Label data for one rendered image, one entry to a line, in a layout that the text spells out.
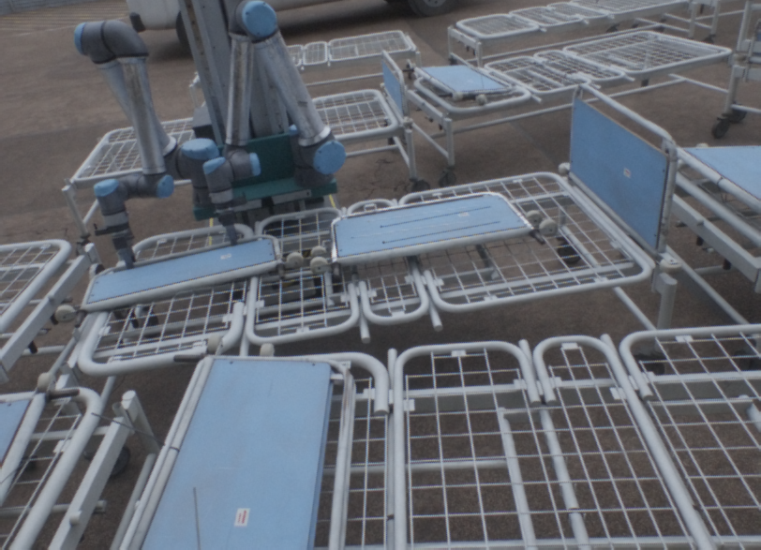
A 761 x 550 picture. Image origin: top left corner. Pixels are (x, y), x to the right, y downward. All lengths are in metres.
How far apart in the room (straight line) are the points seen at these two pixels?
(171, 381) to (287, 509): 1.41
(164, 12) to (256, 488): 8.12
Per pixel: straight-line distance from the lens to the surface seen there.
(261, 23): 2.31
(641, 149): 2.20
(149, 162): 2.46
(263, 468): 1.49
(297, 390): 1.65
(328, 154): 2.48
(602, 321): 2.72
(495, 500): 2.06
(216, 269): 2.32
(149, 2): 9.13
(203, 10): 2.75
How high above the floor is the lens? 1.67
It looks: 30 degrees down
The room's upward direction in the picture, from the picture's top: 8 degrees counter-clockwise
